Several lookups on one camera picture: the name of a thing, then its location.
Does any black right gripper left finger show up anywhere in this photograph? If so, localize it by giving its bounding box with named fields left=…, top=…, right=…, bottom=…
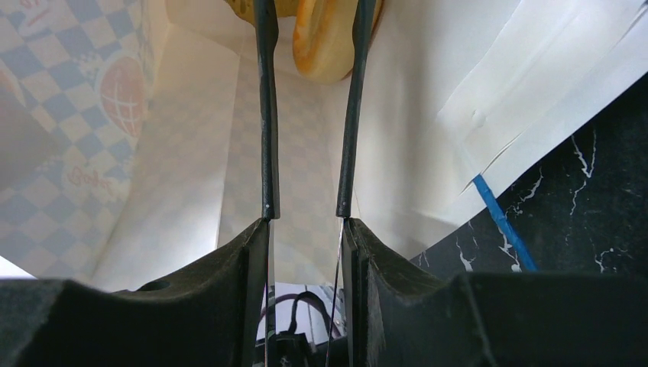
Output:
left=1, top=1, right=280, bottom=366

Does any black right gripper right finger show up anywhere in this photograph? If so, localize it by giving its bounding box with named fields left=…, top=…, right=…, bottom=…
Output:
left=335, top=1, right=647, bottom=366

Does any checkered paper bread bag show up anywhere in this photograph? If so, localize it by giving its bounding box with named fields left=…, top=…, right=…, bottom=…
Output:
left=1, top=1, right=647, bottom=291

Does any round yellow fake bun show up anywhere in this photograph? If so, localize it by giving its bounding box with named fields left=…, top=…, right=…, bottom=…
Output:
left=292, top=0, right=359, bottom=84

